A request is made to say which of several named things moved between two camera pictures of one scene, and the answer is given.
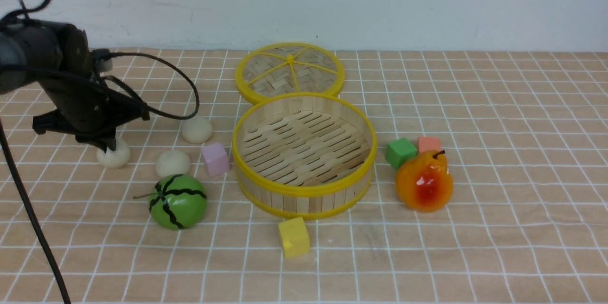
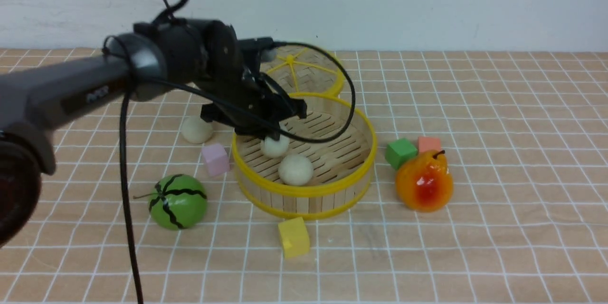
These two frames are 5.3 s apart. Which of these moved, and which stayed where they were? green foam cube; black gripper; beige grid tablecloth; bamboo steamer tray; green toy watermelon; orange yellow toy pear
Moved: black gripper
Stayed: green toy watermelon; beige grid tablecloth; bamboo steamer tray; orange yellow toy pear; green foam cube
